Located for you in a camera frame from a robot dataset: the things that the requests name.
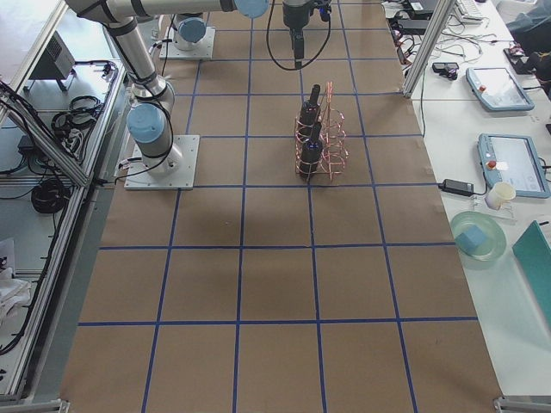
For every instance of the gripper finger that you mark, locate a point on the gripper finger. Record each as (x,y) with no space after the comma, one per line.
(297,42)

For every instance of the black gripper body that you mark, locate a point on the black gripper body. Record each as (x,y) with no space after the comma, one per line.
(294,15)

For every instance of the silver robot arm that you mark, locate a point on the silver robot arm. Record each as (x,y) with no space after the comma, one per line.
(148,121)
(189,30)

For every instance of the dark bottle in rack end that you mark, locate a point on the dark bottle in rack end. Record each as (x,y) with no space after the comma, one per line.
(311,153)

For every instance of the upper blue teach pendant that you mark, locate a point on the upper blue teach pendant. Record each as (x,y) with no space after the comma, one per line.
(498,90)

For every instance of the blue teach pendant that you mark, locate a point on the blue teach pendant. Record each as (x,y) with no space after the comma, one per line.
(498,90)
(512,159)

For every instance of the black power adapter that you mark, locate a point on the black power adapter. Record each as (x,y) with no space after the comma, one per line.
(456,187)

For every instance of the grey electronics box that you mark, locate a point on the grey electronics box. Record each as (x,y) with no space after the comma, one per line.
(56,63)

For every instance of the lower blue teach pendant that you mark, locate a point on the lower blue teach pendant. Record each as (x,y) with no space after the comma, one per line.
(512,159)

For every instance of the white paper cup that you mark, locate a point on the white paper cup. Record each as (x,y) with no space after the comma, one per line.
(500,194)

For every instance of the blue foam cube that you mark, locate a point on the blue foam cube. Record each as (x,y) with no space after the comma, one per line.
(470,238)

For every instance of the clear green glass bowl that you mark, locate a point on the clear green glass bowl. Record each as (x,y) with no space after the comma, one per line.
(496,243)

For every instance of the crumpled white cloth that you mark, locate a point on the crumpled white cloth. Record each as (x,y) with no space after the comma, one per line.
(15,292)

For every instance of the dark bottle under rack handle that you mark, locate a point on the dark bottle under rack handle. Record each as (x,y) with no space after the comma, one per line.
(309,113)

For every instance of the copper wire wine rack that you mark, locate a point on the copper wire wine rack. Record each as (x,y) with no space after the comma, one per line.
(334,155)

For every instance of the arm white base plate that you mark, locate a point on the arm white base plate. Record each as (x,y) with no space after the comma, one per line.
(176,171)
(203,50)

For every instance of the aluminium frame post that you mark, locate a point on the aluminium frame post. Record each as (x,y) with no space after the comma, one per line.
(435,27)

